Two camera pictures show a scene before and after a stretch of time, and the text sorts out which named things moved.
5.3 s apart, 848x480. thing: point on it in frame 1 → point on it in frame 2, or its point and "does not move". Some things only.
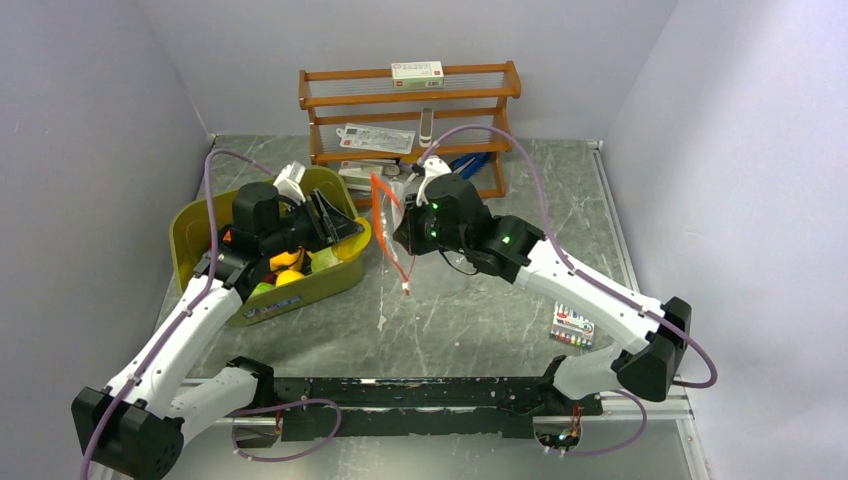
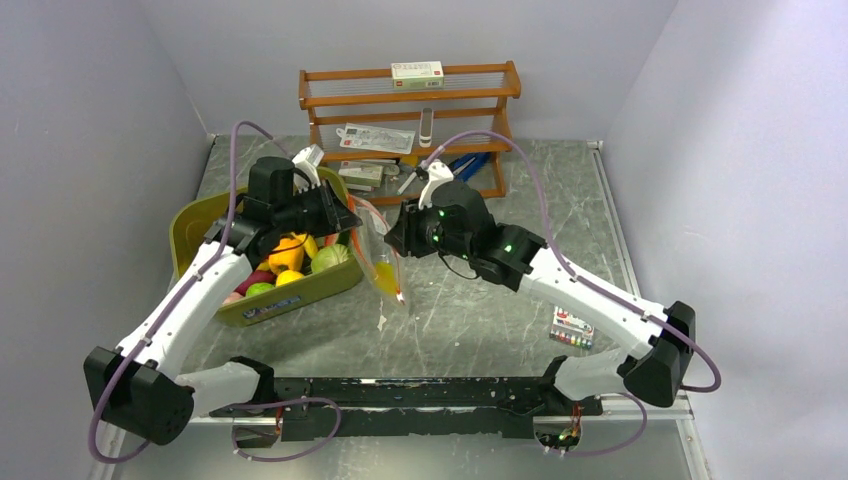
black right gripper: [407, 232] does not move
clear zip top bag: [388, 199] → [376, 254]
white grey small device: [426, 127] does not move
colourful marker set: [571, 328] does not move
